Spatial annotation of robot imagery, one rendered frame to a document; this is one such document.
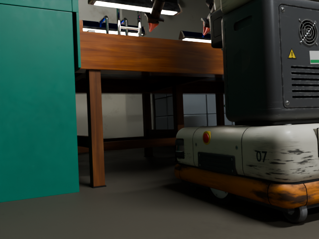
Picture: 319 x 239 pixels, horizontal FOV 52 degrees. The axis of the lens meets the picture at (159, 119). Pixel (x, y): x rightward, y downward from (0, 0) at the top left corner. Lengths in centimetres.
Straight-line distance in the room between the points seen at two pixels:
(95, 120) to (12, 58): 46
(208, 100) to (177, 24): 154
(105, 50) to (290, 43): 93
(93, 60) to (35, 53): 28
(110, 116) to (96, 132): 227
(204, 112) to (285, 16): 318
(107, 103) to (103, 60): 225
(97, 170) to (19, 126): 42
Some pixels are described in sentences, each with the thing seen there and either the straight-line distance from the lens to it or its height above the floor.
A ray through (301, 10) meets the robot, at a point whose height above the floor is 64.
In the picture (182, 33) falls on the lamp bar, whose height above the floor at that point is 108.
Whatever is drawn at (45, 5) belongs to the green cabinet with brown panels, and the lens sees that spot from 164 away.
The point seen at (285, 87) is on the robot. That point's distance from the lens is 107.
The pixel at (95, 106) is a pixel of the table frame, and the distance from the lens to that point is 164.
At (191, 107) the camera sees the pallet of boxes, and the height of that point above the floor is 49.
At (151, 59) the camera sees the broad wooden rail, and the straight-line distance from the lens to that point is 178.
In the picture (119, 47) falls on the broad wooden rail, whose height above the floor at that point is 70.
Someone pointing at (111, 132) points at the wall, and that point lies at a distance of 390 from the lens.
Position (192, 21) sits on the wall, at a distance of 543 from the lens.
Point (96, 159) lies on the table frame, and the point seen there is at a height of 14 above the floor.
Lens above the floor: 30
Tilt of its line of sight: 1 degrees up
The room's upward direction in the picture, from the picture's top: 2 degrees counter-clockwise
